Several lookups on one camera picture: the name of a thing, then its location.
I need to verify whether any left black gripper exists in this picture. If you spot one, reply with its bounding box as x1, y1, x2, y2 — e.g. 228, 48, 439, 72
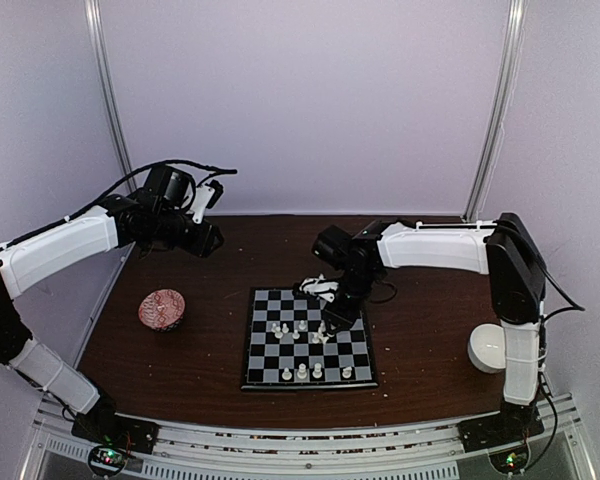
153, 208, 223, 257

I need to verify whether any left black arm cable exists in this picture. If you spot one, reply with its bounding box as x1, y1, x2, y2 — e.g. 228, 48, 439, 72
64, 159, 239, 221

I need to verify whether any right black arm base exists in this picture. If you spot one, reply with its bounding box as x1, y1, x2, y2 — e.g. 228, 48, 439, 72
457, 401, 545, 475

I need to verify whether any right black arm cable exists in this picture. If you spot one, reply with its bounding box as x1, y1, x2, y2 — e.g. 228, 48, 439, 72
529, 259, 586, 474

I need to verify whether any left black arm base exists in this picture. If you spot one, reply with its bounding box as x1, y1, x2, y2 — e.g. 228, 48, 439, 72
71, 409, 159, 479

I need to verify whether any fallen white chess piece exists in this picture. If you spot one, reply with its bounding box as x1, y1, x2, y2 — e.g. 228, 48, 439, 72
311, 332, 330, 345

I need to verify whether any aluminium frame post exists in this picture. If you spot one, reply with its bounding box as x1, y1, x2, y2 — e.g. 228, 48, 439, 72
462, 0, 527, 222
84, 0, 138, 193

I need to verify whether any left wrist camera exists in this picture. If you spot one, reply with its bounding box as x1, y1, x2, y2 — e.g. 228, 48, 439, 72
189, 179, 224, 224

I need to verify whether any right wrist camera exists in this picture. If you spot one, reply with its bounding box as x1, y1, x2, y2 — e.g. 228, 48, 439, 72
293, 274, 339, 303

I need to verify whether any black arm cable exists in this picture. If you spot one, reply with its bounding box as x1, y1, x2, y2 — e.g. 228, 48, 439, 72
64, 159, 239, 221
529, 259, 586, 474

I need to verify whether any right aluminium frame post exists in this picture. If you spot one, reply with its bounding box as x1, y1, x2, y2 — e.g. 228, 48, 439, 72
462, 0, 527, 222

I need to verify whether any black grey chessboard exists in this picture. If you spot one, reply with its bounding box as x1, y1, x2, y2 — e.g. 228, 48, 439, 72
241, 287, 379, 391

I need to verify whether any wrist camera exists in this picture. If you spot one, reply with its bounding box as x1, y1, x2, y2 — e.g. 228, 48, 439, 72
293, 274, 339, 303
189, 179, 224, 224

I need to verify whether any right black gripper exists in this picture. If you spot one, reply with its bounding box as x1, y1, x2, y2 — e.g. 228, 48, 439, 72
322, 267, 379, 334

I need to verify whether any left aluminium frame post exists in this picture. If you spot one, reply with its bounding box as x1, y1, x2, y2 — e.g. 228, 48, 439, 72
84, 0, 138, 193

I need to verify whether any white bowl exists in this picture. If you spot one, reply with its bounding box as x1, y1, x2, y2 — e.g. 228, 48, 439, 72
468, 324, 506, 374

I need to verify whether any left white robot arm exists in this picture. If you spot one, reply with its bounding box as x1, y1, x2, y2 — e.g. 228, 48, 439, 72
0, 159, 235, 444

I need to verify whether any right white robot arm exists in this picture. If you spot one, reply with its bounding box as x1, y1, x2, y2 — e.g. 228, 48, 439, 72
299, 213, 546, 442

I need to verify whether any red patterned bowl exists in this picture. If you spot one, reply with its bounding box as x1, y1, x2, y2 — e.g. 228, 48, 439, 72
138, 289, 186, 333

